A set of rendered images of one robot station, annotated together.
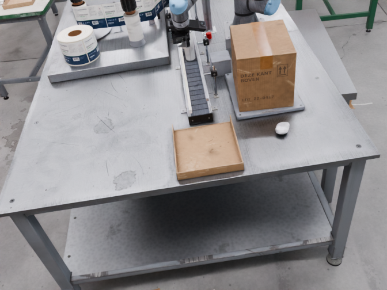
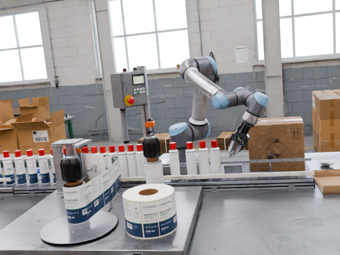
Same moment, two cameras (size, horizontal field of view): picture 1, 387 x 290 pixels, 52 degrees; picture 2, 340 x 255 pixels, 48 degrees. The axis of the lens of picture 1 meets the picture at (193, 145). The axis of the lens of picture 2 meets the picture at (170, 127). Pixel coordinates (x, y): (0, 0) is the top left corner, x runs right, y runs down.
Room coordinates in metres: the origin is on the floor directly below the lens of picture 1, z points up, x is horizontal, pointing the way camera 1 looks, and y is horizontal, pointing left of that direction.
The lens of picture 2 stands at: (1.72, 1.92, 1.51)
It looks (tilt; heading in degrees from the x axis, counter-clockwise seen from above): 10 degrees down; 281
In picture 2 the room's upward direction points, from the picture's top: 5 degrees counter-clockwise
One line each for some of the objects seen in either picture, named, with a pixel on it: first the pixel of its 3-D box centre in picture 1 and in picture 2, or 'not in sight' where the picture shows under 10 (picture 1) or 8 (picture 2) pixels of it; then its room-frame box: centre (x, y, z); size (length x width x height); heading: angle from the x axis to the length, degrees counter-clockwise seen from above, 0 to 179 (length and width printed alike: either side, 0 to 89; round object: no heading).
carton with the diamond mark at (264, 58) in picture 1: (261, 65); (275, 143); (1.52, -0.36, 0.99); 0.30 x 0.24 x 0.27; 175
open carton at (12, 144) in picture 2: not in sight; (9, 132); (3.97, -1.52, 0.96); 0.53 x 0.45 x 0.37; 85
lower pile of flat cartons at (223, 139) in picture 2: not in sight; (237, 140); (1.78, -4.55, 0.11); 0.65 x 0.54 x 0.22; 170
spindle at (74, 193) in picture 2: (79, 8); (74, 191); (2.38, 0.54, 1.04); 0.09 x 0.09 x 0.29
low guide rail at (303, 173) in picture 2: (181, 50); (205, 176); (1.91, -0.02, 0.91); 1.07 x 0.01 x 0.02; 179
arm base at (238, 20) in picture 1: (245, 18); (181, 153); (2.09, -0.40, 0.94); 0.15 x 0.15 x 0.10
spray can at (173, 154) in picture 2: not in sight; (174, 161); (2.08, -0.06, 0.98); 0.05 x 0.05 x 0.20
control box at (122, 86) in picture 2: not in sight; (129, 89); (2.31, -0.15, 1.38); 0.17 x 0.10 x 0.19; 54
